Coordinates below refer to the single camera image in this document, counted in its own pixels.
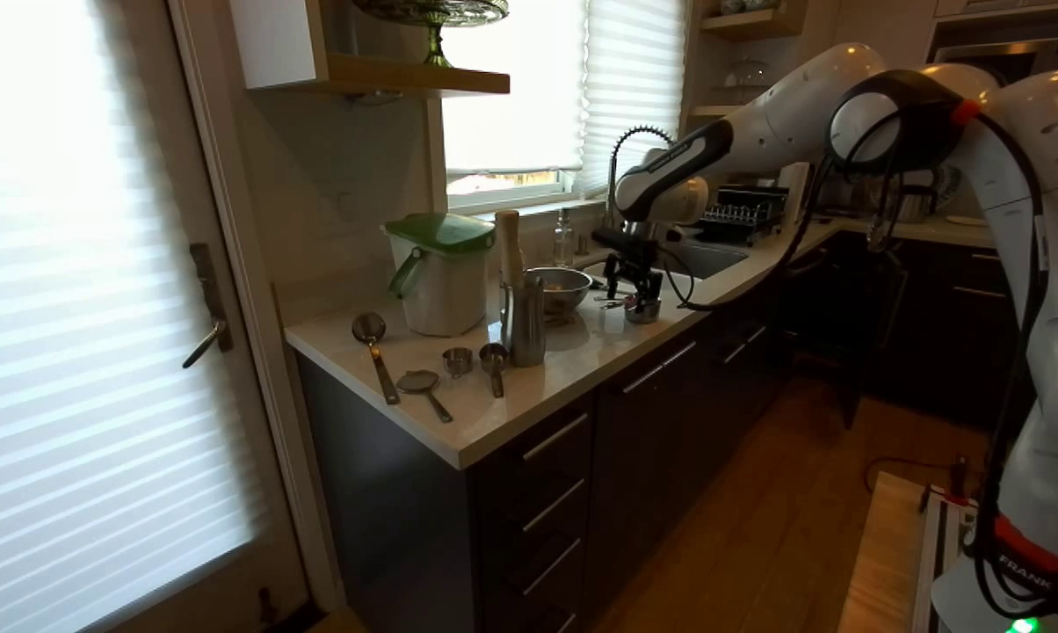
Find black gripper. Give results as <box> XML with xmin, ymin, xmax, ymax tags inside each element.
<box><xmin>600</xmin><ymin>231</ymin><xmax>669</xmax><ymax>316</ymax></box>

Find tall silver steel cup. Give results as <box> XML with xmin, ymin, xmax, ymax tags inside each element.
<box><xmin>503</xmin><ymin>267</ymin><xmax>552</xmax><ymax>369</ymax></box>

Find small steel measuring cup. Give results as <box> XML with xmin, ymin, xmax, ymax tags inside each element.
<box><xmin>440</xmin><ymin>346</ymin><xmax>479</xmax><ymax>380</ymax></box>

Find flat round measuring spoon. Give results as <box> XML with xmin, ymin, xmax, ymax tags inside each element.
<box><xmin>393</xmin><ymin>365</ymin><xmax>457</xmax><ymax>424</ymax></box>

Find large round measuring spoon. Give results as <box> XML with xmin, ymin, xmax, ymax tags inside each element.
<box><xmin>348</xmin><ymin>304</ymin><xmax>404</xmax><ymax>409</ymax></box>

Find steel mixing bowl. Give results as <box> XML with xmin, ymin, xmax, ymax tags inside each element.
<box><xmin>523</xmin><ymin>265</ymin><xmax>598</xmax><ymax>328</ymax></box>

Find clear plastic water bottle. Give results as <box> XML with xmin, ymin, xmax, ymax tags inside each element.
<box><xmin>548</xmin><ymin>205</ymin><xmax>582</xmax><ymax>273</ymax></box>

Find dark sink cabinet door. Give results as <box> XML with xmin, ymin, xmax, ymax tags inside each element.
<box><xmin>708</xmin><ymin>292</ymin><xmax>790</xmax><ymax>438</ymax></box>

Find black dish rack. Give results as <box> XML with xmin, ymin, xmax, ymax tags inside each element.
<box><xmin>695</xmin><ymin>183</ymin><xmax>795</xmax><ymax>248</ymax></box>

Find steel faucet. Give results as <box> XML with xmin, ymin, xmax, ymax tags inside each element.
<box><xmin>605</xmin><ymin>122</ymin><xmax>678</xmax><ymax>228</ymax></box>

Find white container with green lid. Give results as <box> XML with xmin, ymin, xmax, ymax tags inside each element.
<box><xmin>380</xmin><ymin>211</ymin><xmax>503</xmax><ymax>342</ymax></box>

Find dark drawer cabinet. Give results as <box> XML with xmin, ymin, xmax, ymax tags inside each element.
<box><xmin>296</xmin><ymin>353</ymin><xmax>600</xmax><ymax>633</ymax></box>

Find open wooden shelves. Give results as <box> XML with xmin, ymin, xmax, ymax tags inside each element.
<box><xmin>685</xmin><ymin>0</ymin><xmax>817</xmax><ymax>122</ymax></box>

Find green glass cake stand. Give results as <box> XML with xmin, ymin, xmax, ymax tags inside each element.
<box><xmin>348</xmin><ymin>0</ymin><xmax>512</xmax><ymax>69</ymax></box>

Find wooden platform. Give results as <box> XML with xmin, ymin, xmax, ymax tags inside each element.
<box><xmin>834</xmin><ymin>466</ymin><xmax>941</xmax><ymax>633</ymax></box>

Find glass door with white blind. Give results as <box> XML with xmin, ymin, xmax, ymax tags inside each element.
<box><xmin>0</xmin><ymin>0</ymin><xmax>319</xmax><ymax>633</ymax></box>

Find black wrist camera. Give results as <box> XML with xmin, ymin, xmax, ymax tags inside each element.
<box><xmin>591</xmin><ymin>222</ymin><xmax>640</xmax><ymax>254</ymax></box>

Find window with white frame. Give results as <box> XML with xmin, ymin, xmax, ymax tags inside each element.
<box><xmin>436</xmin><ymin>0</ymin><xmax>692</xmax><ymax>217</ymax></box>

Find dark back wall cabinets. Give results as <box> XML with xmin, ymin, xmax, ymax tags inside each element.
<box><xmin>873</xmin><ymin>237</ymin><xmax>1022</xmax><ymax>438</ymax></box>

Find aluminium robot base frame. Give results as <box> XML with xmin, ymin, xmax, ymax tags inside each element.
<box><xmin>910</xmin><ymin>473</ymin><xmax>992</xmax><ymax>633</ymax></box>

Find metal door handle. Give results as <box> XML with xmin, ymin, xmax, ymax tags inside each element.
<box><xmin>181</xmin><ymin>240</ymin><xmax>236</xmax><ymax>372</ymax></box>

